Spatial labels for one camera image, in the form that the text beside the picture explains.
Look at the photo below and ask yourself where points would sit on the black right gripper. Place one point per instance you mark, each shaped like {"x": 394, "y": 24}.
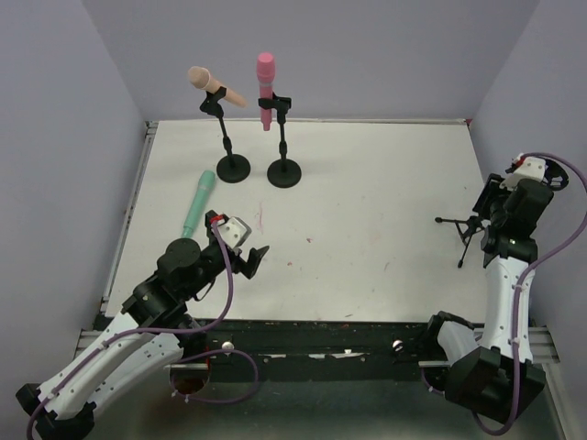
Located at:
{"x": 484, "y": 202}

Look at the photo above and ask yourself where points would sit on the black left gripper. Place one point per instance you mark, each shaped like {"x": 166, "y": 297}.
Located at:
{"x": 245, "y": 263}

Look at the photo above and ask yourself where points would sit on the black tripod with round mount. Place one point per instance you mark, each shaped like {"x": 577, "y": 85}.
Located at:
{"x": 526, "y": 203}

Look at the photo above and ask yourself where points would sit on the black mic stand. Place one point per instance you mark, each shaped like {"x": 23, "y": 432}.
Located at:
{"x": 232, "y": 168}
{"x": 284, "y": 172}

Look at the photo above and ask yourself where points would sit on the peach toy microphone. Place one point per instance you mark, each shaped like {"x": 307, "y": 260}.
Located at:
{"x": 202, "y": 79}

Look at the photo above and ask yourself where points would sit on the pink toy microphone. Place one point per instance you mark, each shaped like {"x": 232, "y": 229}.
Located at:
{"x": 265, "y": 70}

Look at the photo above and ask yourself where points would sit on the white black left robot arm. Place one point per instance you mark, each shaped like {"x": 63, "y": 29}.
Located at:
{"x": 152, "y": 329}

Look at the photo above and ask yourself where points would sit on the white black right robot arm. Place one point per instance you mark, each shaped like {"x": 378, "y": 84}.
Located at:
{"x": 494, "y": 375}

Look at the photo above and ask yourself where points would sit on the green toy microphone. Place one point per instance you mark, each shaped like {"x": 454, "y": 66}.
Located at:
{"x": 204, "y": 188}

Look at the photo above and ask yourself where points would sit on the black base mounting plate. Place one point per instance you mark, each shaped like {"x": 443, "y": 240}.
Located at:
{"x": 237, "y": 351}

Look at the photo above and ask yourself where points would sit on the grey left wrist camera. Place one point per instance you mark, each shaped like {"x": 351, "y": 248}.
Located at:
{"x": 233, "y": 231}

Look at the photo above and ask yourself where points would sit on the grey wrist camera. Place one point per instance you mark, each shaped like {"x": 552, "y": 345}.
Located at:
{"x": 522, "y": 167}
{"x": 233, "y": 231}

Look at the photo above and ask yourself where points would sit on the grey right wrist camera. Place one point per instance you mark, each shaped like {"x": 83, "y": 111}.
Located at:
{"x": 522, "y": 167}

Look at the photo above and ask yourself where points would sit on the aluminium rail left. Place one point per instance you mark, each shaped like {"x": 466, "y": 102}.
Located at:
{"x": 91, "y": 341}

